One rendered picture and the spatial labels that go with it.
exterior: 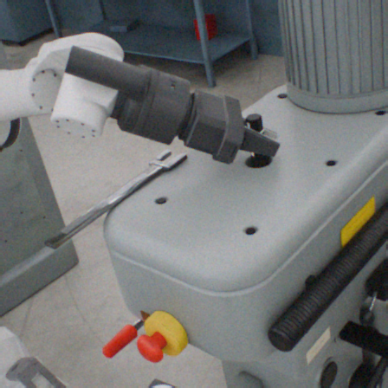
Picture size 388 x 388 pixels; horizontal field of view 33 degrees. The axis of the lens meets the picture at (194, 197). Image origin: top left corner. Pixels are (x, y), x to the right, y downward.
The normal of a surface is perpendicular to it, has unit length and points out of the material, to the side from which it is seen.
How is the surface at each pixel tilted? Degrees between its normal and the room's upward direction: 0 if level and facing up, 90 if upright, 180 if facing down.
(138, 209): 0
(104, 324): 0
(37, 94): 80
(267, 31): 90
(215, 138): 90
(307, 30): 90
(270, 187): 0
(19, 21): 90
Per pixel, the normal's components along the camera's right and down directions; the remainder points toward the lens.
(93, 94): 0.27, -0.21
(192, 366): -0.18, -0.83
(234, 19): -0.64, 0.51
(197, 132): 0.03, 0.54
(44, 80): 0.79, 0.00
